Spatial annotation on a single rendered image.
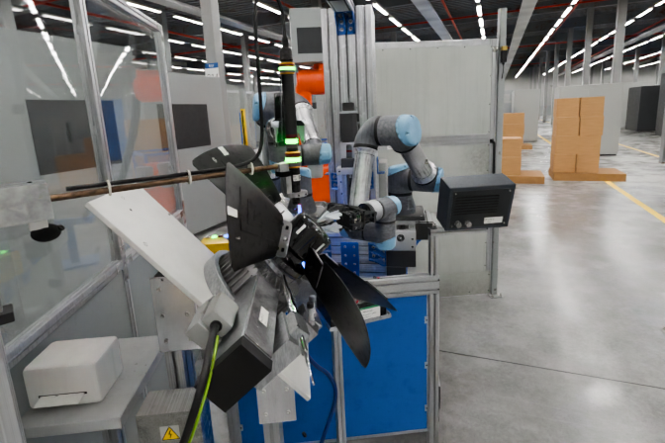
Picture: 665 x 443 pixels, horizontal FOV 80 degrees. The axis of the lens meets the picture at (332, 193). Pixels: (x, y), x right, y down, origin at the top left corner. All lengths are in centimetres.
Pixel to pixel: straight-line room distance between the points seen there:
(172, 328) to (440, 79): 253
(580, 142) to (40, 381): 888
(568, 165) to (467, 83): 620
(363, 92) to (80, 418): 166
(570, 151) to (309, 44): 588
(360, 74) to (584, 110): 736
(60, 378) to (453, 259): 276
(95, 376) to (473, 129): 276
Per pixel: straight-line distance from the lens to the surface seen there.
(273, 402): 122
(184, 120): 542
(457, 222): 162
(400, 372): 189
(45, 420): 125
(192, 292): 99
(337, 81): 208
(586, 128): 915
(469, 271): 345
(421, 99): 306
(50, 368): 122
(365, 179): 153
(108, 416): 118
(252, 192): 88
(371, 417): 200
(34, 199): 92
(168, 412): 116
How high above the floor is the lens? 152
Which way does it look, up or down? 11 degrees down
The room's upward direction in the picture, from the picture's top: 3 degrees counter-clockwise
